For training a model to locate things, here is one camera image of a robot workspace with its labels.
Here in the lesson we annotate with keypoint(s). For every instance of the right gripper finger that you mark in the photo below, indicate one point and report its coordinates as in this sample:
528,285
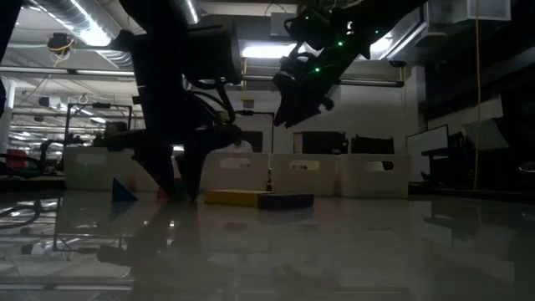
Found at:
290,115
319,106

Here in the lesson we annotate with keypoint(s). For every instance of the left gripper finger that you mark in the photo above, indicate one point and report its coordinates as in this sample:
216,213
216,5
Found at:
194,167
159,167

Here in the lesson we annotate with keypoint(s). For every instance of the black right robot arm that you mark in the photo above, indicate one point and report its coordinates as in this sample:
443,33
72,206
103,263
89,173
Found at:
376,16

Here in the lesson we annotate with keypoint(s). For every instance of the black monitor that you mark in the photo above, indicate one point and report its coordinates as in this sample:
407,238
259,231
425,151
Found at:
324,142
372,145

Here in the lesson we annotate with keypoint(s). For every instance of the blue triangular block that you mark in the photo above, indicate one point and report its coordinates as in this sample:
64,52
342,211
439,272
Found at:
121,194

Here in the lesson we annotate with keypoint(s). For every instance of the flat yellow wooden block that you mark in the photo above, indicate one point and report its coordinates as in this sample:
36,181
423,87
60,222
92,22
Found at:
230,198

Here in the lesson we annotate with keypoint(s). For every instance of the ceiling light panel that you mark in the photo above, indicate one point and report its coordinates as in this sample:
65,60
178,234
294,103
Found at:
267,51

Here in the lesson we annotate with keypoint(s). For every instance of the horizontal ceiling pipe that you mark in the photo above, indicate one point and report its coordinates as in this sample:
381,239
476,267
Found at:
104,72

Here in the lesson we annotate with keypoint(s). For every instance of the purple wooden block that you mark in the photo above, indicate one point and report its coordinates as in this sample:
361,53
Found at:
288,201

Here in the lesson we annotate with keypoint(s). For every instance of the whiteboard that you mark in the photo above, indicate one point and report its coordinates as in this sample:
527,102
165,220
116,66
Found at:
426,152

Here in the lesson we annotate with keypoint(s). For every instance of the black ceiling device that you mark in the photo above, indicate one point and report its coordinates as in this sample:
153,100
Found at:
60,44

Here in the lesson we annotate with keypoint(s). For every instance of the red object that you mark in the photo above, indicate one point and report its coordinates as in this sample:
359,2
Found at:
16,158

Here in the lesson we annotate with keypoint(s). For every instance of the white column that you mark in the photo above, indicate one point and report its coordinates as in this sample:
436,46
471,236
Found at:
6,117

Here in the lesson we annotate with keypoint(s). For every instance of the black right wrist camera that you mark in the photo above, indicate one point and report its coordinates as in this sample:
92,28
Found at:
309,31

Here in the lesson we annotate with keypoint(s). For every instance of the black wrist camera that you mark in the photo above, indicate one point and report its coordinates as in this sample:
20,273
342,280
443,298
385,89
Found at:
309,31
213,54

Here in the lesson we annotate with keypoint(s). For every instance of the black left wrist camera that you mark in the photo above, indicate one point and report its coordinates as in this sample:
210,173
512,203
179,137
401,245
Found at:
213,54

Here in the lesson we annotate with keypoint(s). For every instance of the silver ceiling duct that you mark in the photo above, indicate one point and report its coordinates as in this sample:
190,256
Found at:
190,10

